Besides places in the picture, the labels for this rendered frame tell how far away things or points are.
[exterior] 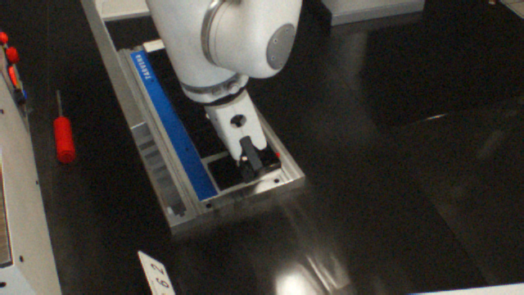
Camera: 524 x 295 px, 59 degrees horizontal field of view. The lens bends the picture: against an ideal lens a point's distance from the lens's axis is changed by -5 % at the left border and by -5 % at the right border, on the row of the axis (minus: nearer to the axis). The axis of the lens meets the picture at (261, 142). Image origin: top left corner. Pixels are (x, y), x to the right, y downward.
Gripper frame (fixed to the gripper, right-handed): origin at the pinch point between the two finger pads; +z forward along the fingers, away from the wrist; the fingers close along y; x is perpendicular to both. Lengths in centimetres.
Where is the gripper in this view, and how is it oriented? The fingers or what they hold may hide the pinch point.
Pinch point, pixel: (244, 157)
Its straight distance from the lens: 70.7
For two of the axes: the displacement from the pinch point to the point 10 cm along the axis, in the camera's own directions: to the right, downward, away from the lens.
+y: -4.3, -6.4, 6.3
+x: -8.8, 4.5, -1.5
